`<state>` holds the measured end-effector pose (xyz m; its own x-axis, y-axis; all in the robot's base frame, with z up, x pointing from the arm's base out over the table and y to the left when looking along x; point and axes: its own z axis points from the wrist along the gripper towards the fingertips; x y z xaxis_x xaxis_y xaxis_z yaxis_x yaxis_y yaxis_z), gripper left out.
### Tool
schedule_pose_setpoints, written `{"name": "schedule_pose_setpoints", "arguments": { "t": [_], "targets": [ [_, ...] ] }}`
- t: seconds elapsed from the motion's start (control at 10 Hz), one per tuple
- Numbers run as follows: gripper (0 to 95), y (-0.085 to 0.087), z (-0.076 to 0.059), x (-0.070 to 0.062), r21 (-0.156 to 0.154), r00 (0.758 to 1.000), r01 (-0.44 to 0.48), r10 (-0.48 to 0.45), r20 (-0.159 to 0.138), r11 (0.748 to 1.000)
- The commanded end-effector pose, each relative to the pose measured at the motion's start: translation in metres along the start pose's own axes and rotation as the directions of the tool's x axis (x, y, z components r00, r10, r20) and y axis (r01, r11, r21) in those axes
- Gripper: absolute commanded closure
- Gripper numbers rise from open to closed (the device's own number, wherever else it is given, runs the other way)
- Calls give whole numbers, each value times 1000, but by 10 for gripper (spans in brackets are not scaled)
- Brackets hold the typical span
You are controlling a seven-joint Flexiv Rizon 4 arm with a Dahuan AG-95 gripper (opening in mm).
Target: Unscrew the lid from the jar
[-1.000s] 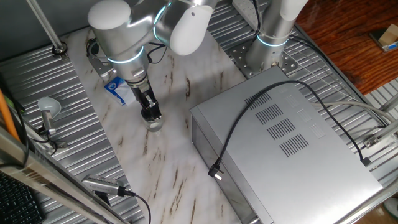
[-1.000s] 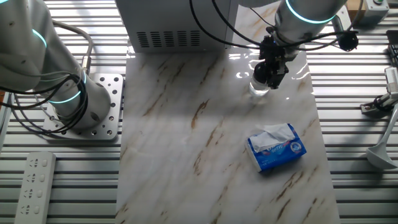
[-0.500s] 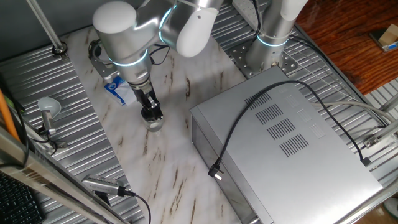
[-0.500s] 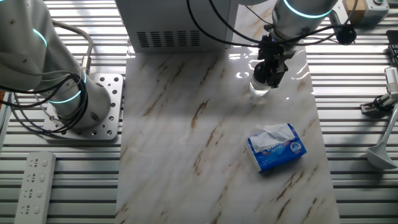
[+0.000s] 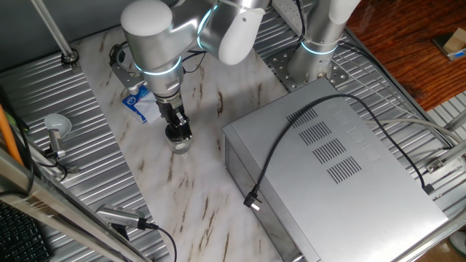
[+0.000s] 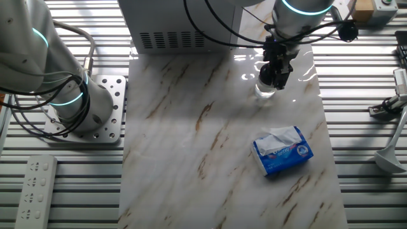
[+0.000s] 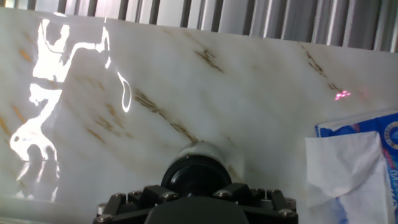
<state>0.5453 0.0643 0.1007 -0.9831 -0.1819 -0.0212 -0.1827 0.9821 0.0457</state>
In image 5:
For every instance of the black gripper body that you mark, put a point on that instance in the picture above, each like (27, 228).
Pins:
(169, 107)

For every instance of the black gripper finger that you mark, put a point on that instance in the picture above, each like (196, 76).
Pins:
(187, 129)
(176, 125)

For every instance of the black jar lid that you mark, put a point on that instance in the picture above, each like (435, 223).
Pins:
(172, 134)

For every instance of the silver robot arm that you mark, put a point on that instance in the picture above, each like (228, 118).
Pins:
(156, 51)

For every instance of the clear glass jar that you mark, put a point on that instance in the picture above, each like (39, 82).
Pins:
(179, 146)

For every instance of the blue tissue pack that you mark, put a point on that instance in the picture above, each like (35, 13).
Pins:
(140, 103)

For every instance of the white marble board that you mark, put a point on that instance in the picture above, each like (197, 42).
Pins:
(189, 203)

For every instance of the metal pole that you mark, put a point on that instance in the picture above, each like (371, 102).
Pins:
(54, 31)

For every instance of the white power strip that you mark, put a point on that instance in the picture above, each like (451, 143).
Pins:
(287, 11)

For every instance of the orange rod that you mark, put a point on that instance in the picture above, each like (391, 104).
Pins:
(7, 134)

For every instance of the silver metal box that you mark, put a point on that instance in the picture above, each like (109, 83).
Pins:
(346, 189)

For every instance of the black keyboard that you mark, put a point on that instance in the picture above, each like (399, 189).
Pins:
(18, 240)

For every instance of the dark flat device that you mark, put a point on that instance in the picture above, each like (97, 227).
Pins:
(440, 41)

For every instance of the wrist camera with metal bracket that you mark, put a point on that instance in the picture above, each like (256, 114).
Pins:
(125, 76)

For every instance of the silver depth camera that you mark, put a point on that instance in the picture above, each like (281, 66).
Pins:
(116, 215)

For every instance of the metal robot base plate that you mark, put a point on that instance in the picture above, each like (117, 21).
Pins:
(280, 69)

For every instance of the small metal angle bracket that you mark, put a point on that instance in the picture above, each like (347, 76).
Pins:
(73, 169)

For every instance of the aluminium frame bar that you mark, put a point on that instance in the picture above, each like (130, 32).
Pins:
(36, 196)

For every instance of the aluminium rail bracket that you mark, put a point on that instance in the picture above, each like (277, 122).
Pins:
(437, 165)

